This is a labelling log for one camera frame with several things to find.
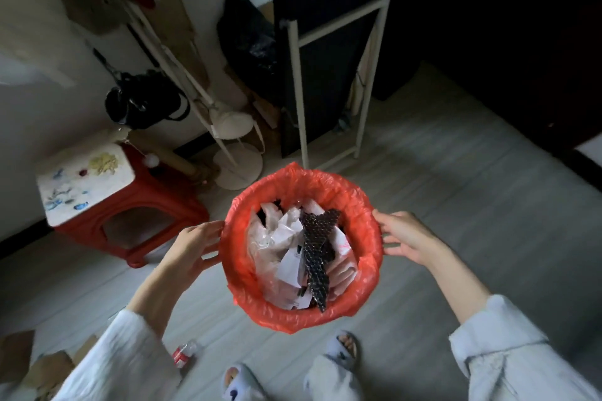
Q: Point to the person's left hand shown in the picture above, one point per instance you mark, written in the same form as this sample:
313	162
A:
188	255

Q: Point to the person's right hand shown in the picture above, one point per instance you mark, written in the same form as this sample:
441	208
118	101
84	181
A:
411	236

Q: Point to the red-lined waste basket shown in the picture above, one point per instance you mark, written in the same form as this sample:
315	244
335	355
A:
235	227

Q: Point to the black white patterned cloth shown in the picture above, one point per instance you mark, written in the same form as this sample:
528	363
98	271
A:
317	250

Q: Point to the plastic bottle red label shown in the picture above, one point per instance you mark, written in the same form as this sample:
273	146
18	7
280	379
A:
183	354

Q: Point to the brown labelled cardboard mailer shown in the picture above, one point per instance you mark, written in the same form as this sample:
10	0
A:
47	372

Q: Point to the person's right forearm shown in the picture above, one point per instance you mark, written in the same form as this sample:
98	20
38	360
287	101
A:
456	283

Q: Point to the person's left forearm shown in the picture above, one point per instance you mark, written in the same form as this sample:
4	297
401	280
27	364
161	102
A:
160	297

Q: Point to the person's right foot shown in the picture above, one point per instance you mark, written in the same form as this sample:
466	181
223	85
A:
347	344

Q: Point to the person's foot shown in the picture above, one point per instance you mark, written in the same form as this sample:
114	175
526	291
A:
347	344
233	376

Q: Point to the person's left foot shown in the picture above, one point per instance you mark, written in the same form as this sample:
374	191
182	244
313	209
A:
233	376

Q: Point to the red plastic stool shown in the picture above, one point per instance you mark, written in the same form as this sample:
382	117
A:
155	198

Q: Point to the white round fan base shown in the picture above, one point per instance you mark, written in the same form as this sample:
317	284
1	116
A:
240	170

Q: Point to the white left sleeve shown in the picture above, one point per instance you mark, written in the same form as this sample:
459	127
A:
122	363

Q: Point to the white sleeve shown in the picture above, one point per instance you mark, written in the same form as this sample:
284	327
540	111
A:
122	363
512	353

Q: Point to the paint-stained white board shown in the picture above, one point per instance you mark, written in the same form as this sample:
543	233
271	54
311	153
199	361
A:
80	184

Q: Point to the white right slipper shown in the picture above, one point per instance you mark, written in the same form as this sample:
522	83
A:
336	356

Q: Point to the white slipper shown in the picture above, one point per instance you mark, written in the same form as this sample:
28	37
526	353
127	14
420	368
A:
240	389
336	356

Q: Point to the white left slipper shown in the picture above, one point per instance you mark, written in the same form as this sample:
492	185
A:
240	389

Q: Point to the white right sleeve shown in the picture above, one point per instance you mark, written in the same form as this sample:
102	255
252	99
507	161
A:
512	353

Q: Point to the black fan head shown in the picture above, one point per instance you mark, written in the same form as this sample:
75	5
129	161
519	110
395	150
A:
141	100

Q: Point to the light trousers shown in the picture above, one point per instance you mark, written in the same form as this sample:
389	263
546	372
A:
329	382

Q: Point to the white fan pole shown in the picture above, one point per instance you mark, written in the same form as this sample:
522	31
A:
183	76

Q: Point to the dark hanging clothes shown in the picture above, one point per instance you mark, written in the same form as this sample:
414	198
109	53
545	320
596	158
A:
329	15

